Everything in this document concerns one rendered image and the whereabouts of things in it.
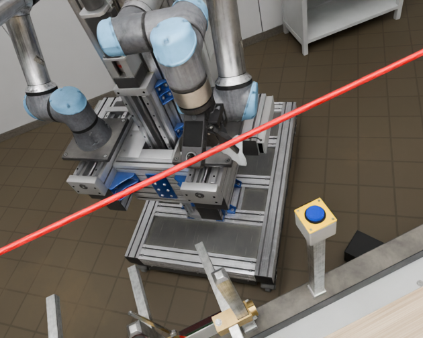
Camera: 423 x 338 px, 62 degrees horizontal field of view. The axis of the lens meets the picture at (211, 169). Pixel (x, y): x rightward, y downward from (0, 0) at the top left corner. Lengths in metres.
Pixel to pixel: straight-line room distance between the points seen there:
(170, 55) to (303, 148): 2.02
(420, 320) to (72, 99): 1.27
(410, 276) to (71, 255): 2.02
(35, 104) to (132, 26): 0.82
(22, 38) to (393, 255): 1.49
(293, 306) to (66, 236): 1.85
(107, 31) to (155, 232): 1.55
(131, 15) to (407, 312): 0.98
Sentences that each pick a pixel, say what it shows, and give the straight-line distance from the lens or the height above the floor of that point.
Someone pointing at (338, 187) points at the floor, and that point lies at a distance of 2.36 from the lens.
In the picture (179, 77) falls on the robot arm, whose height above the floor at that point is 1.60.
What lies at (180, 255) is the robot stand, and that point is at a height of 0.23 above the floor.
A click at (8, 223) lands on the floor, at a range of 3.16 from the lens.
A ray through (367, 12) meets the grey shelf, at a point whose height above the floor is 0.13.
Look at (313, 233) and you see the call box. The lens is 0.84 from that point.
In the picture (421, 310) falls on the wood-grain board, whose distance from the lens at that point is 1.14.
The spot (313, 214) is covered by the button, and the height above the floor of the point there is 1.23.
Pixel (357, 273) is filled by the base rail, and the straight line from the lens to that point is 1.36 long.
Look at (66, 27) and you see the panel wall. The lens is 3.23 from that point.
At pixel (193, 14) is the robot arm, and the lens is 0.71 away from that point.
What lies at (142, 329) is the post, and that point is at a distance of 0.98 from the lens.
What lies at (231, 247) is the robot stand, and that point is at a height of 0.21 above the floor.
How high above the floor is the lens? 1.96
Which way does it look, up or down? 50 degrees down
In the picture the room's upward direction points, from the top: 22 degrees counter-clockwise
